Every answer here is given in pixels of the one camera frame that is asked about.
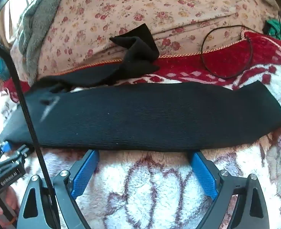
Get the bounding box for pink floral quilt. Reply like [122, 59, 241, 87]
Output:
[0, 0, 281, 81]

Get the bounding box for grey fleece blanket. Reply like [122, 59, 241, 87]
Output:
[19, 0, 72, 71]

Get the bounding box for thin black cable loop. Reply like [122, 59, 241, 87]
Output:
[201, 25, 254, 79]

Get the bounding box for green yarn bundle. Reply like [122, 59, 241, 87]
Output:
[265, 18, 281, 44]

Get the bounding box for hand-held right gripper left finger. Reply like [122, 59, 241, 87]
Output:
[17, 150, 100, 229]

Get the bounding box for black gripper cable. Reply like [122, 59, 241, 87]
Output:
[0, 40, 61, 229]

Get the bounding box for red and white plush blanket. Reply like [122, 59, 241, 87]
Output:
[0, 30, 281, 229]

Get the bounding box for person's left hand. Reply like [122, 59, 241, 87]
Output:
[0, 187, 20, 223]

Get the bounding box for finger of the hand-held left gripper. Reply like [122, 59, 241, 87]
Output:
[0, 141, 10, 154]
[10, 144, 35, 159]

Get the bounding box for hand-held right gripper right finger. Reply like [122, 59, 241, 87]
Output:
[188, 150, 271, 229]

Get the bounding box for black pants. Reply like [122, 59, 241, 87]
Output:
[0, 24, 281, 153]

